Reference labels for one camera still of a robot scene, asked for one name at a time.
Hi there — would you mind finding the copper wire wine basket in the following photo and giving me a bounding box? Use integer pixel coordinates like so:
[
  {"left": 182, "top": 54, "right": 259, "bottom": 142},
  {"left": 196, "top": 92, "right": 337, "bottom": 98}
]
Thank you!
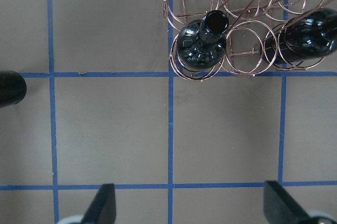
[{"left": 163, "top": 0, "right": 336, "bottom": 82}]

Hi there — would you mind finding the dark glass wine bottle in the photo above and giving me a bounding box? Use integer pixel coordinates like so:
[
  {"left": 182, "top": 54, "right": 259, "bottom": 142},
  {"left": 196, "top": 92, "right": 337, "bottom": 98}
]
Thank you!
[{"left": 1, "top": 71, "right": 27, "bottom": 108}]

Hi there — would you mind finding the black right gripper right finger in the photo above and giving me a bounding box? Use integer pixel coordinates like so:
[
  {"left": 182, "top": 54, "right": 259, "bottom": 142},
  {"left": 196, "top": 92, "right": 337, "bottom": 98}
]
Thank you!
[{"left": 263, "top": 181, "right": 311, "bottom": 224}]

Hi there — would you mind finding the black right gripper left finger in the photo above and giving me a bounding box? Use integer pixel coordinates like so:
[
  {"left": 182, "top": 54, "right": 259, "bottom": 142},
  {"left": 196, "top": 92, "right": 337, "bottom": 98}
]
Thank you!
[{"left": 82, "top": 183, "right": 116, "bottom": 223}]

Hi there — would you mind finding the dark wine bottle in basket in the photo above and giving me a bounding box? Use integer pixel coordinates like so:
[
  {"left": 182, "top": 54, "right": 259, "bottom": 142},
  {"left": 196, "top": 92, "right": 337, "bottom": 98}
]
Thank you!
[{"left": 176, "top": 10, "right": 229, "bottom": 71}]

